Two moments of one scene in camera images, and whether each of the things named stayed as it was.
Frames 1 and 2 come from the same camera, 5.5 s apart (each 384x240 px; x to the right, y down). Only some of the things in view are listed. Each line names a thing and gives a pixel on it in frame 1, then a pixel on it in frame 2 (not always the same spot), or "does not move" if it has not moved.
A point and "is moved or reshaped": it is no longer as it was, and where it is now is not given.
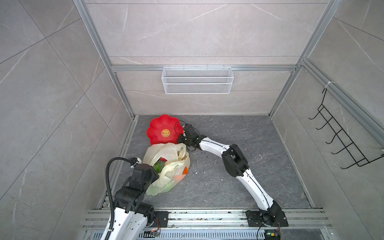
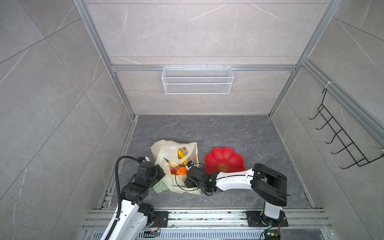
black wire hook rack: (359, 159) does not move
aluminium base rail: (223, 221) does not move
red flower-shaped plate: (163, 129) to (223, 160)
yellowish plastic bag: (176, 167) is moved or reshaped
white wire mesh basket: (197, 80) does not move
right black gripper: (180, 138) to (188, 183)
